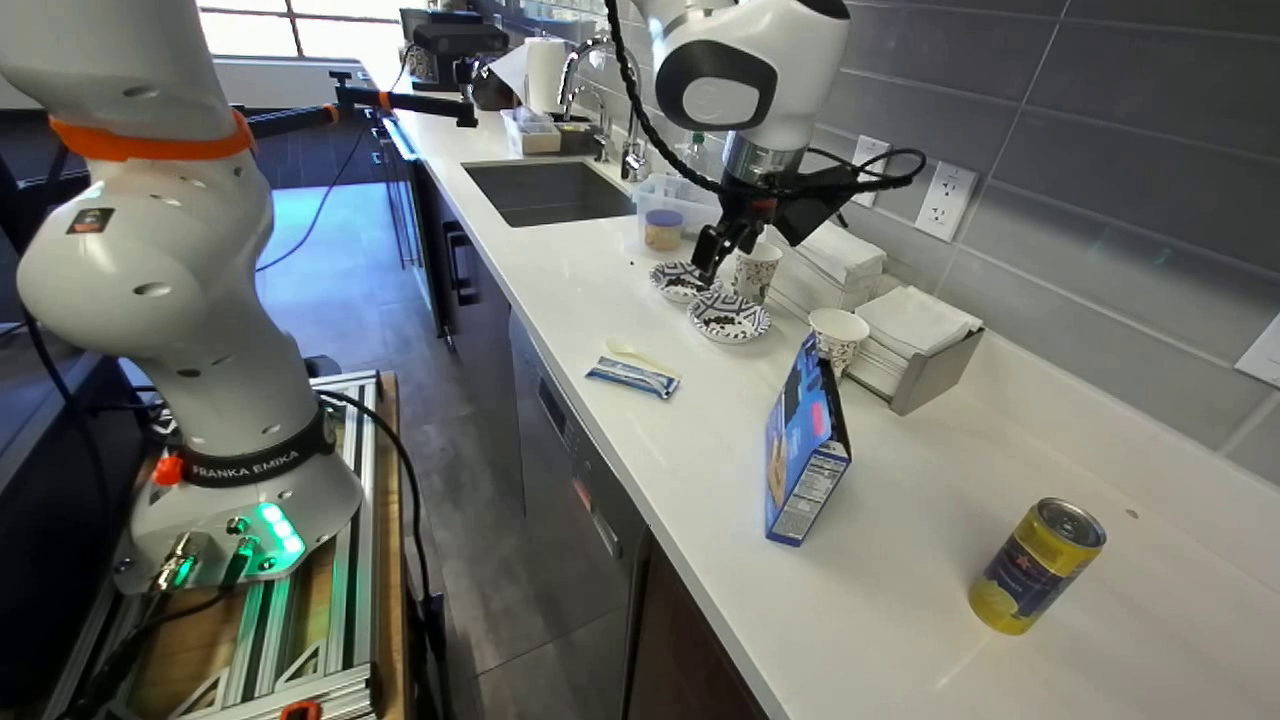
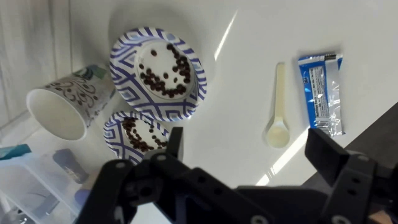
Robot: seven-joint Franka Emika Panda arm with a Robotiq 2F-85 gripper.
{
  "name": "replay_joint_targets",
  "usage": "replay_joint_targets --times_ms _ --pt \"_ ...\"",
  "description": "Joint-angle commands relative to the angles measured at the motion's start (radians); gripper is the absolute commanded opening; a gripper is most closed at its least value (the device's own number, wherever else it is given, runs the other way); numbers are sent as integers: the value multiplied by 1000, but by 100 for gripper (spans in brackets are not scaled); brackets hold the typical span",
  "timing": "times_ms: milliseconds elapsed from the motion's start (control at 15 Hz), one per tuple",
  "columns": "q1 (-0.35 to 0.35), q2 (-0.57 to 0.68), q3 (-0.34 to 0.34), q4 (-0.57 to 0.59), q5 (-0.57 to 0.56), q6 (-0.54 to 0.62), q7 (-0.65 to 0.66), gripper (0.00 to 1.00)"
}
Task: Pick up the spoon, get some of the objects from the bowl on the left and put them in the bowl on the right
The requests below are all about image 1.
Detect stack of white napkins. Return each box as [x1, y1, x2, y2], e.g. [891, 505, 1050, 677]
[764, 215, 905, 326]

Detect chrome sink faucet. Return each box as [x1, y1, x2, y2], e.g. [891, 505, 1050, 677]
[565, 44, 657, 187]

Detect patterned paper cup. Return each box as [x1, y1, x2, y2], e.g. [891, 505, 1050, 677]
[729, 240, 787, 308]

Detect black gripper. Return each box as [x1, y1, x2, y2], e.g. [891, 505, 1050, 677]
[687, 155, 863, 289]

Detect white blank wall plate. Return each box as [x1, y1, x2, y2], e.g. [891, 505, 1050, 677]
[1232, 311, 1280, 392]

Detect white power outlet plate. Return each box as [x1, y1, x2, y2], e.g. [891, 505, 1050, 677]
[913, 155, 981, 248]

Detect white paper towel roll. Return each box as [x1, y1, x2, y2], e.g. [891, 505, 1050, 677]
[485, 36, 577, 119]

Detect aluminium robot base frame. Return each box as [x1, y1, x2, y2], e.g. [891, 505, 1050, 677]
[45, 370, 412, 720]

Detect grey under-counter dishwasher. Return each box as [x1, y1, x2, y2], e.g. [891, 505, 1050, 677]
[506, 311, 659, 720]

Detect blue cardboard food box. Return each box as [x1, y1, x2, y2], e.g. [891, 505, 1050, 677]
[760, 334, 858, 552]

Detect black floor cable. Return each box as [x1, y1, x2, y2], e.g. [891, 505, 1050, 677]
[318, 385, 455, 720]

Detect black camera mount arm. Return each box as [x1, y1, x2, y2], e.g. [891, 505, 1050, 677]
[243, 68, 485, 146]

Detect sponge holder box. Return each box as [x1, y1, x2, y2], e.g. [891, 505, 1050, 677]
[501, 105, 568, 159]

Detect yellow labelled tin can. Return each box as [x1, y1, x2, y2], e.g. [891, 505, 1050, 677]
[966, 495, 1111, 639]

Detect bright window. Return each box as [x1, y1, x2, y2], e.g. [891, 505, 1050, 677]
[197, 0, 532, 61]

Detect blue white paper bowl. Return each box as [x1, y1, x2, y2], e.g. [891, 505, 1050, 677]
[647, 257, 715, 308]
[684, 289, 778, 350]

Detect brown cabinet door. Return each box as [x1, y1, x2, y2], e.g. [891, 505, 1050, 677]
[621, 539, 772, 720]

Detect clear plastic container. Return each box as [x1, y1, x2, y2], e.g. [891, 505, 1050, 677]
[630, 171, 734, 262]

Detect white rectangular box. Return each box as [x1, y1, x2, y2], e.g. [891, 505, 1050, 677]
[846, 284, 994, 420]

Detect plain white paper cup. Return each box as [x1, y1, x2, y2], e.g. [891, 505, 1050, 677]
[809, 308, 871, 385]

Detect dark kitchen sink basin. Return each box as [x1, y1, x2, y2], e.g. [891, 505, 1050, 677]
[461, 155, 639, 231]

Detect white light switch plate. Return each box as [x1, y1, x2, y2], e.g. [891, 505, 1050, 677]
[849, 132, 897, 178]

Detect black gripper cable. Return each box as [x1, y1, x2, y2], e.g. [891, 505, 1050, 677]
[796, 140, 931, 210]

